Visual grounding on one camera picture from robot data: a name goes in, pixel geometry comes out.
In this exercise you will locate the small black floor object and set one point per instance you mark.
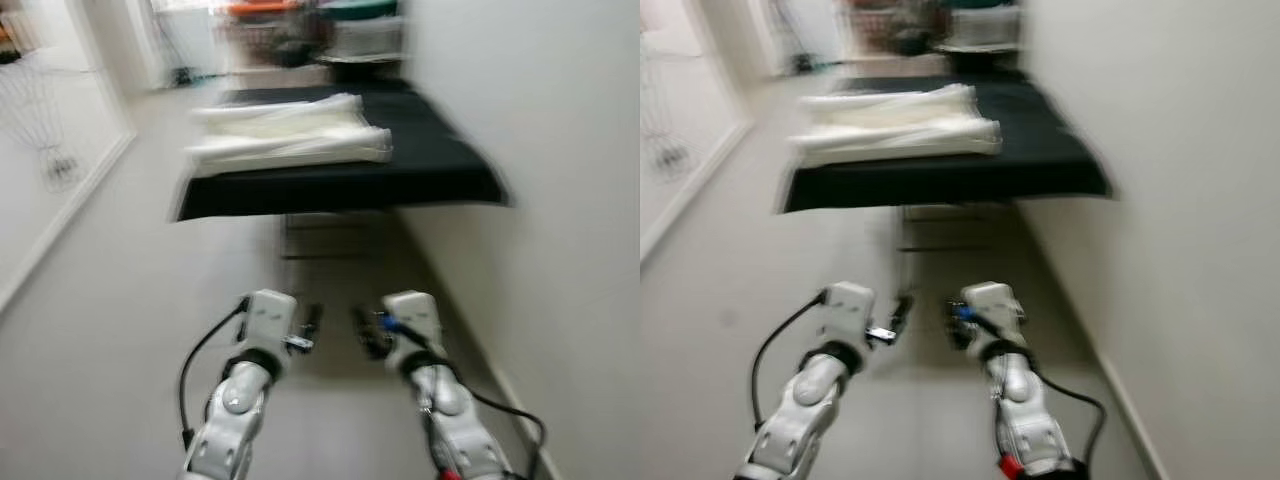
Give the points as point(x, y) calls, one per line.
point(185, 75)
point(802, 65)

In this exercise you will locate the green pot lid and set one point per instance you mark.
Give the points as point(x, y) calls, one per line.
point(360, 8)
point(985, 4)

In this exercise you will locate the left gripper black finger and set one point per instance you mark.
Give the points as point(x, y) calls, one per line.
point(312, 320)
point(902, 312)

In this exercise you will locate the black bag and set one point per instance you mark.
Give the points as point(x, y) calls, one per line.
point(300, 45)
point(915, 42)

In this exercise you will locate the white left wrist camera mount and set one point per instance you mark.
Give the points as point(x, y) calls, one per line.
point(270, 315)
point(848, 310)

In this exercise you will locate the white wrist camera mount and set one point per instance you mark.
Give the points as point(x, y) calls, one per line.
point(995, 305)
point(270, 315)
point(415, 320)
point(848, 310)

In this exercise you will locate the white plastic table top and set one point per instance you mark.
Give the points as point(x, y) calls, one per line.
point(290, 135)
point(900, 125)

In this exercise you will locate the black wok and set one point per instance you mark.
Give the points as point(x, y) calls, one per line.
point(980, 58)
point(360, 68)

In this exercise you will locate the orange lid storage box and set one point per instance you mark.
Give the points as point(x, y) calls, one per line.
point(880, 20)
point(265, 30)

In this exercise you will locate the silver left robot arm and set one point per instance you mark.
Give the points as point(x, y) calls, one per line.
point(235, 420)
point(800, 420)

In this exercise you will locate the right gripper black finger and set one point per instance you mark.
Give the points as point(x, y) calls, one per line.
point(950, 312)
point(359, 322)

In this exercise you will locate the brown cloth covered bench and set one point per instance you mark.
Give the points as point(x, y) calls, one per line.
point(270, 75)
point(880, 65)

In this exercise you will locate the clear plastic container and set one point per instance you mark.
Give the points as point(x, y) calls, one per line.
point(985, 28)
point(370, 38)

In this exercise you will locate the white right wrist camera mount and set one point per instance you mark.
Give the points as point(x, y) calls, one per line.
point(995, 305)
point(415, 320)

